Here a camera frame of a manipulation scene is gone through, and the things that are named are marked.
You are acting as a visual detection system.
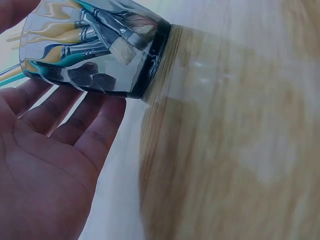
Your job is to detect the clear drinking glass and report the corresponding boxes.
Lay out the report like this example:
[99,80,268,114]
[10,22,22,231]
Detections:
[18,0,172,101]

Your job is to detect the bunch of paintbrushes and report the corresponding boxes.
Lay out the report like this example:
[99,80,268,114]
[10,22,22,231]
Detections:
[0,0,161,88]

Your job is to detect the person's left hand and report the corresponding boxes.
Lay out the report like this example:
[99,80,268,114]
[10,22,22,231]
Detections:
[0,0,127,240]

